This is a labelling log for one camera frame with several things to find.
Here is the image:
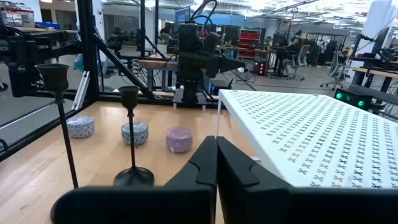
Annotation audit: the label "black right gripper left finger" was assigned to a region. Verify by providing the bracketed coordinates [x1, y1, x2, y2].
[50, 136, 218, 224]

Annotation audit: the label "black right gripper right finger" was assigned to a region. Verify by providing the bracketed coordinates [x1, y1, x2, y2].
[216, 136, 398, 224]

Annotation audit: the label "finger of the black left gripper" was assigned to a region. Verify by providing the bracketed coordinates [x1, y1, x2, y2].
[218, 55, 246, 75]

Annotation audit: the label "short black candlestick holder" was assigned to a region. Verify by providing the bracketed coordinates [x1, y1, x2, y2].
[113, 85, 155, 188]

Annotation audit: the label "blue patterned candle tin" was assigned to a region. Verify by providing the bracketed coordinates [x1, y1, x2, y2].
[121, 121, 149, 146]

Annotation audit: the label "pink patterned candle tin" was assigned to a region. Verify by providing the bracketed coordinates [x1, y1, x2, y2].
[165, 127, 193, 154]

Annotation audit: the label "white speckled candle tin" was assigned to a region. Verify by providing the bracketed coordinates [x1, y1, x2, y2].
[66, 115, 96, 139]

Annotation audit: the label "tallest black candlestick holder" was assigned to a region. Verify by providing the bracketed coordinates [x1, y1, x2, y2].
[34, 63, 80, 190]

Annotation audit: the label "black computer tower glowing fans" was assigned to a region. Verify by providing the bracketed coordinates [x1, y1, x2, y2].
[210, 77, 234, 96]

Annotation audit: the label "red tool cabinet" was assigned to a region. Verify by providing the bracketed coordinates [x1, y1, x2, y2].
[238, 28, 261, 60]

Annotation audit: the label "black computer tower red lights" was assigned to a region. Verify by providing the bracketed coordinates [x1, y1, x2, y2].
[252, 58, 268, 77]

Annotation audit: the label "small wooden workbench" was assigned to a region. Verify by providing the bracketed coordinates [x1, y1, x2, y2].
[138, 58, 178, 92]

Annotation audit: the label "blue computer monitor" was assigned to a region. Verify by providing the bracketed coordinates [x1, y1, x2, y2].
[174, 6, 192, 25]

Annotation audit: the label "grey office chair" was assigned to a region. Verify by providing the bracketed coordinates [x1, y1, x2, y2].
[284, 44, 312, 82]
[320, 49, 348, 91]

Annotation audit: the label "white table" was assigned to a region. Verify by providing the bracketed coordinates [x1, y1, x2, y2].
[216, 89, 398, 190]

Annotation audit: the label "black box with green lights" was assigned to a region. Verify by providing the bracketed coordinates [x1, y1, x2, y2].
[333, 88, 374, 112]

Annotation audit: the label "wooden desk black legs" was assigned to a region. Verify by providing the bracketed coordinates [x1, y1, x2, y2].
[350, 55, 398, 94]

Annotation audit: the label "long wooden workbench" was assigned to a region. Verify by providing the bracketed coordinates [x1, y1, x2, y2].
[14, 26, 78, 35]

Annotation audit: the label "stacked storage bins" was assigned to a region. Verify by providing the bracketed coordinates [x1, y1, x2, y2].
[0, 1, 35, 29]

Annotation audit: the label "wire floor fan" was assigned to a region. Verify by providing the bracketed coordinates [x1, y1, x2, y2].
[234, 67, 256, 85]

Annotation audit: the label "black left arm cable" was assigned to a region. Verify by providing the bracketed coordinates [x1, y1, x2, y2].
[189, 0, 218, 34]

